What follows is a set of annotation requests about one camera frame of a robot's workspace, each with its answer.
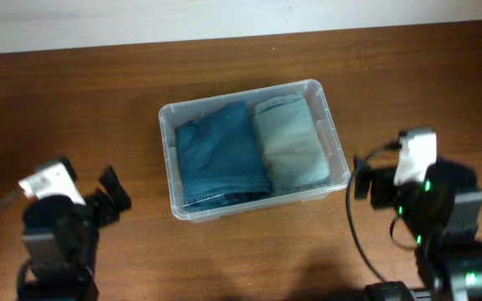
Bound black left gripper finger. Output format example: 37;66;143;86
85;190;120;228
99;166;132;212

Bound light grey jeans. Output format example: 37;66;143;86
253;92;331;195

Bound blue denim jeans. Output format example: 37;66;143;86
175;102;272;212

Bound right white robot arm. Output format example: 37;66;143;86
95;156;482;300

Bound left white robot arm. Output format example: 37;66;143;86
17;161;132;301

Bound clear plastic storage container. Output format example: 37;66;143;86
159;79;351;222

